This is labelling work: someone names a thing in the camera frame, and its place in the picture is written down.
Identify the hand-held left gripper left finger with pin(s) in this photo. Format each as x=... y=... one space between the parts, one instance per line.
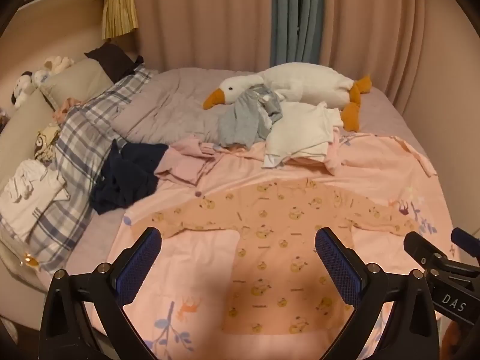
x=139 y=262

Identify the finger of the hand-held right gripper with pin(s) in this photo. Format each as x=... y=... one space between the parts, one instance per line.
x=418 y=245
x=463 y=237

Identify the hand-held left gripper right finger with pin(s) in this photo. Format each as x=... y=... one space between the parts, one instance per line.
x=337 y=266

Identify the peach duck print shirt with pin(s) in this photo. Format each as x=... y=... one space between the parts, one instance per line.
x=285 y=240

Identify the navy garment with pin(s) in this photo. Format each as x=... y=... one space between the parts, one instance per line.
x=127 y=176

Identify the pink printed blanket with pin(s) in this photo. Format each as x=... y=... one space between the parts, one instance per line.
x=369 y=172

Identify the pink garment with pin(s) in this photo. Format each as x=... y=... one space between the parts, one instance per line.
x=183 y=165

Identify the small yellow toy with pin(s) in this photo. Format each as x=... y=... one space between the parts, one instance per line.
x=32 y=261

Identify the white printed cloth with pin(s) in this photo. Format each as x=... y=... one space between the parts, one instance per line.
x=30 y=195

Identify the bed with lilac sheet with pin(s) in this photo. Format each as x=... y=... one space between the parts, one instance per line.
x=382 y=120

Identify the white garment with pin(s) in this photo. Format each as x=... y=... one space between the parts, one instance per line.
x=300 y=131

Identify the cartoon face plush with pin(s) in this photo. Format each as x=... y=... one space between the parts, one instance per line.
x=47 y=144

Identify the lilac duvet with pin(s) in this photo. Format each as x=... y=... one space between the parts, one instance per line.
x=168 y=97

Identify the grey garment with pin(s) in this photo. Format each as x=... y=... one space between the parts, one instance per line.
x=240 y=120

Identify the large beige pillow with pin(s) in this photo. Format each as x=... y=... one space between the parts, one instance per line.
x=22 y=131

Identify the white goose plush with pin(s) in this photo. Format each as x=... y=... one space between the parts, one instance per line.
x=300 y=82

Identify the small beige pillow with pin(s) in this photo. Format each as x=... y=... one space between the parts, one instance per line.
x=78 y=78

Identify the dark brown pillow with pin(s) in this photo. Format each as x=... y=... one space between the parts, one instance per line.
x=112 y=62

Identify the black and white plush toy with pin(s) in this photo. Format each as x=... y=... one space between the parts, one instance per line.
x=23 y=88

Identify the cream plush toy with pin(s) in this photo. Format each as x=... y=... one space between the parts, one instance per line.
x=58 y=63

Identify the pink curtain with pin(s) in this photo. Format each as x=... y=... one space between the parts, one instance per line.
x=210 y=18

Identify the blue curtain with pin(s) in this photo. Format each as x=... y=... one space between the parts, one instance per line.
x=296 y=15

